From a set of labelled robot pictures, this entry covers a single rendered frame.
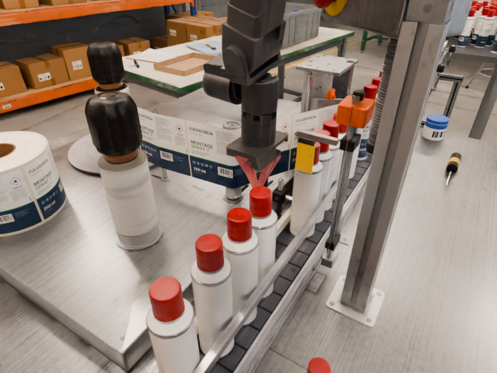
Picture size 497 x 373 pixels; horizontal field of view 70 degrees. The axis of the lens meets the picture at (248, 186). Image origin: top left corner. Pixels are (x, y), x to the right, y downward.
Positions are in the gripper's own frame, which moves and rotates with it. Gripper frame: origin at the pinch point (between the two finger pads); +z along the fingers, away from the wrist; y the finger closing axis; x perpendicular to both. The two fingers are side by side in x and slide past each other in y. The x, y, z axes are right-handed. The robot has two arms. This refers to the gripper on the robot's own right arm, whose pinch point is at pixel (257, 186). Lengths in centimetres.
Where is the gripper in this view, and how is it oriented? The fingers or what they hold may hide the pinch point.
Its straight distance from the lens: 64.4
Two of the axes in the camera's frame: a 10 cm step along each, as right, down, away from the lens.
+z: -0.1, 8.4, 5.5
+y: -5.3, 4.6, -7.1
